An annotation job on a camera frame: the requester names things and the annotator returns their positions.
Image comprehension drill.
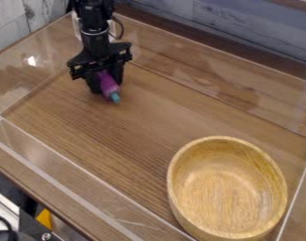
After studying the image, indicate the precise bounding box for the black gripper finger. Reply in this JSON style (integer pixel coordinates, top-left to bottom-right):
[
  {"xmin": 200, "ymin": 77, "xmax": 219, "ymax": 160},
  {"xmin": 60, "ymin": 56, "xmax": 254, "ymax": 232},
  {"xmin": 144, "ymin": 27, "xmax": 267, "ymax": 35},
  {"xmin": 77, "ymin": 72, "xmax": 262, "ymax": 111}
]
[
  {"xmin": 111, "ymin": 61, "xmax": 124, "ymax": 85},
  {"xmin": 84, "ymin": 72, "xmax": 101, "ymax": 94}
]

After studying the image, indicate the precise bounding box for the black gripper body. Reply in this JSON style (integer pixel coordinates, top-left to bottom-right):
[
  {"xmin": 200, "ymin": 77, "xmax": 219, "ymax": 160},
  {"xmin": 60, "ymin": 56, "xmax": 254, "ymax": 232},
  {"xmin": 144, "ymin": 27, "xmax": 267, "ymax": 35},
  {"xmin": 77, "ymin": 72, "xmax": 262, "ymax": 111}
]
[{"xmin": 67, "ymin": 42, "xmax": 132, "ymax": 80}]

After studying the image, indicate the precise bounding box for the purple toy eggplant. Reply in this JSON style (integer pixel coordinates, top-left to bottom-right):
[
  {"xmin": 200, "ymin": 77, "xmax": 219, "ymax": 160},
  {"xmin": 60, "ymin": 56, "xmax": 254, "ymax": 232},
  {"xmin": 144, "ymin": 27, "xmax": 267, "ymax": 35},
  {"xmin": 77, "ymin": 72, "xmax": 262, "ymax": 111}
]
[{"xmin": 97, "ymin": 71, "xmax": 120, "ymax": 104}]

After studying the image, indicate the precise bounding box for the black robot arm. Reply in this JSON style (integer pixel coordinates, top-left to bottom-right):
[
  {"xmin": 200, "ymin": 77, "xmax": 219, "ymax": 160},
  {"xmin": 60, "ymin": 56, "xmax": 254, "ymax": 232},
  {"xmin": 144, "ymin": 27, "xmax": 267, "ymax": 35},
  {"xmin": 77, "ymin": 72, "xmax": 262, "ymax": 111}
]
[{"xmin": 67, "ymin": 0, "xmax": 132, "ymax": 98}]

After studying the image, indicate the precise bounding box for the brown wooden bowl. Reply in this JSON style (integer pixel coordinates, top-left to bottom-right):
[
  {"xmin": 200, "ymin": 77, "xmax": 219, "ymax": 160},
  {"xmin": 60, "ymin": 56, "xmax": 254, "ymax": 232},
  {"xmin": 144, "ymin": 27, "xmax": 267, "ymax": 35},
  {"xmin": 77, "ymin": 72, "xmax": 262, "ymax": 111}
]
[{"xmin": 166, "ymin": 136, "xmax": 288, "ymax": 241}]

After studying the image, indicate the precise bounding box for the yellow black device base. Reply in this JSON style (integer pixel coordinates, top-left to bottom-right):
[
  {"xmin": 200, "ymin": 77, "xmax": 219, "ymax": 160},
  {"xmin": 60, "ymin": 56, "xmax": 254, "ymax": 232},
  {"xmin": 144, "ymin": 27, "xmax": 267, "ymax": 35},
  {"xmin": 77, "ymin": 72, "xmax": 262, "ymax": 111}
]
[{"xmin": 16, "ymin": 209, "xmax": 63, "ymax": 241}]

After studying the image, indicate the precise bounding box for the clear acrylic tray wall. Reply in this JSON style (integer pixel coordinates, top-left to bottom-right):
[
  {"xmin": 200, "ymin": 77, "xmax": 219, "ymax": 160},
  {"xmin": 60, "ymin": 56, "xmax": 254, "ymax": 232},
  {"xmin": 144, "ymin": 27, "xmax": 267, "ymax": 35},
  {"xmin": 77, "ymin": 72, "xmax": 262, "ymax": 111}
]
[{"xmin": 0, "ymin": 106, "xmax": 194, "ymax": 241}]

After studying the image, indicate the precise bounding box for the black cable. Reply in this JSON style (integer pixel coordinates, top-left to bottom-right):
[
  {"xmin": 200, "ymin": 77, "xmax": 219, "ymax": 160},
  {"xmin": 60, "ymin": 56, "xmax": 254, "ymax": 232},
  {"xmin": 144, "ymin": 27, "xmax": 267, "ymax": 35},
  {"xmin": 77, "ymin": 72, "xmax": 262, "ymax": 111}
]
[{"xmin": 0, "ymin": 214, "xmax": 17, "ymax": 241}]

